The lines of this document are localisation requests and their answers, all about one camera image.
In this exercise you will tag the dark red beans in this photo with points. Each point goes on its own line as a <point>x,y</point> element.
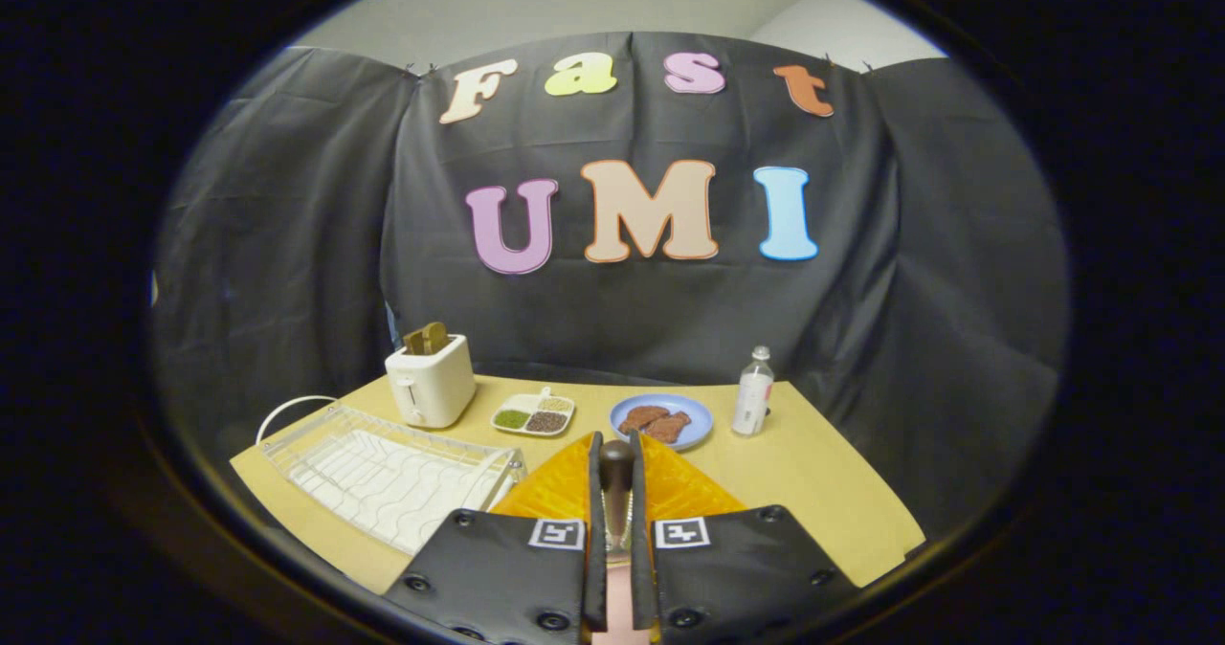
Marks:
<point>546,422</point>

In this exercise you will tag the white divided dish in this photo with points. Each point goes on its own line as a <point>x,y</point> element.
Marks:
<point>522,402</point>

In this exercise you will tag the pale grains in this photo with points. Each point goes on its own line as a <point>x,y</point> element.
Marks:
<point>555,404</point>

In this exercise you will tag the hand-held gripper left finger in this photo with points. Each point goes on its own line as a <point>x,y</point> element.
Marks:
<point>595,530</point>

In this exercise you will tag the green beans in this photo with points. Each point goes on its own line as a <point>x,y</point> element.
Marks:
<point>512,419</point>

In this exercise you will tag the brown meat piece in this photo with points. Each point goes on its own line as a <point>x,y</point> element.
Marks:
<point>639,417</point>
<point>670,428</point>

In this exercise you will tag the white toaster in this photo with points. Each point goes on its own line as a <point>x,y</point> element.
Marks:
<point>435,387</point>

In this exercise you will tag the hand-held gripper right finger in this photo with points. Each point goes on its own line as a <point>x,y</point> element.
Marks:
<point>639,530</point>

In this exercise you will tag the brown toast slice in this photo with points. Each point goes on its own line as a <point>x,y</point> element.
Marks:
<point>426,339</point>

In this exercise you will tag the clear plastic bottle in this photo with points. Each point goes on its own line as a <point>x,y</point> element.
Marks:
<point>752,396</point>

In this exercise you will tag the pink plate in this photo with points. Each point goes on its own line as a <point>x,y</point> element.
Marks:
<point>620,607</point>

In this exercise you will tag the blue plate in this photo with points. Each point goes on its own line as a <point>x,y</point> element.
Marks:
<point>697,415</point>

